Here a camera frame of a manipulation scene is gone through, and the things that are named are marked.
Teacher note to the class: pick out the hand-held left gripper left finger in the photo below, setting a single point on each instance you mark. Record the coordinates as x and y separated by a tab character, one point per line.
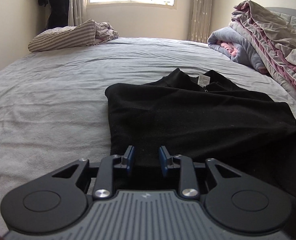
131	160

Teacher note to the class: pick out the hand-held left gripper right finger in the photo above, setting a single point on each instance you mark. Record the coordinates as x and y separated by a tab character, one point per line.
163	161

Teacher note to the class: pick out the black zip jacket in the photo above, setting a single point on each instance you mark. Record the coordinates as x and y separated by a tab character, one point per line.
188	120

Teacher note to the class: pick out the beige and pink quilt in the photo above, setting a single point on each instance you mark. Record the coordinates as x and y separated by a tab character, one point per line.
275	37

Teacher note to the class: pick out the blue-grey folded quilt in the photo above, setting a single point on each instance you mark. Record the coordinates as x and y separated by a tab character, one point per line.
240	50

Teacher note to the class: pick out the bed with grey sheet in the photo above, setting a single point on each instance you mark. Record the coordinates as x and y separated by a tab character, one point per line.
62	85

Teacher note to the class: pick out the grey padded headboard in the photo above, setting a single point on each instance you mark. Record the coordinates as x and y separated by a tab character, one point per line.
290	17

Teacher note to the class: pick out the crumpled striped cloth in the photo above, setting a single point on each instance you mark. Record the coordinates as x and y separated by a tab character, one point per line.
106	31

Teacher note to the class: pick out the striped pillow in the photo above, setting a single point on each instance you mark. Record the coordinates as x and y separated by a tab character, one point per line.
60	37

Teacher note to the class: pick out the star-patterned curtain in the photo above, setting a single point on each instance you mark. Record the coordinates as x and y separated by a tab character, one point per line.
200	10
76	2

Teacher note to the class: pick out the hanging dark clothing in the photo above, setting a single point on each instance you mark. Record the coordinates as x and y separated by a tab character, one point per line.
54	2

